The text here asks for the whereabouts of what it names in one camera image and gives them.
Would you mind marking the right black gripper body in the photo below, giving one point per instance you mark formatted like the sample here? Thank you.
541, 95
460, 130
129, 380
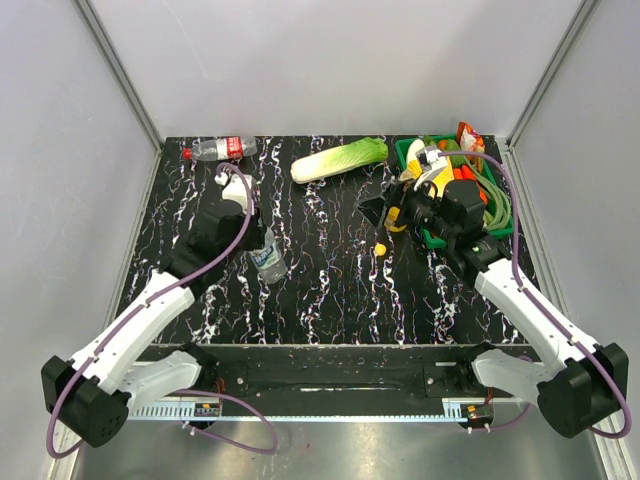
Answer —
417, 207

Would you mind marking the toy napa cabbage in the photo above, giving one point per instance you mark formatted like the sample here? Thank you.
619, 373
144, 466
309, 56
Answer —
338, 160

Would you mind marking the toy orange carrot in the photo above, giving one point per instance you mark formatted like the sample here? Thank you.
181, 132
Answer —
464, 172

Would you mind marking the green plastic basket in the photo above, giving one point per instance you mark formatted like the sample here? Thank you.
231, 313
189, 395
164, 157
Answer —
431, 242

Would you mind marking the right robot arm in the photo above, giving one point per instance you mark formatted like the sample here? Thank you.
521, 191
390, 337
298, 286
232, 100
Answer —
577, 382

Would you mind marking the clear blue-cap water bottle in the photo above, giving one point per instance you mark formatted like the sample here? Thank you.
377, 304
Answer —
269, 260

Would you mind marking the yellow bottle cap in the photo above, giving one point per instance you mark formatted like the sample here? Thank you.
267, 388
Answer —
380, 249

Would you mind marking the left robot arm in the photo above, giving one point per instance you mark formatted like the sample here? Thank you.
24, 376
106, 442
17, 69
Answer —
94, 391

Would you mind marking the red-label soda bottle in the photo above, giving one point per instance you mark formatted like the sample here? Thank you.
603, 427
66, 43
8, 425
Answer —
221, 149

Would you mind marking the toy white radish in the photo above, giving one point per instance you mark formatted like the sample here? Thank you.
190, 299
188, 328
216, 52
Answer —
413, 149

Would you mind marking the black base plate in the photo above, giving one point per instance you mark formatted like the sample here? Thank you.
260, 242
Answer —
342, 381

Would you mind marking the yellow juice bottle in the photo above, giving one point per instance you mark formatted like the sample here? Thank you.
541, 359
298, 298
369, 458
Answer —
391, 221

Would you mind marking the toy green beans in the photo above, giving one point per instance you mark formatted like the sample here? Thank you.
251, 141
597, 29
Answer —
498, 211

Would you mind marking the red snack packet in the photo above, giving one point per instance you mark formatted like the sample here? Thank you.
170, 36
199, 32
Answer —
469, 139

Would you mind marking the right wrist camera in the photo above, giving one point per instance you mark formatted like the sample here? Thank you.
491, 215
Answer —
429, 162

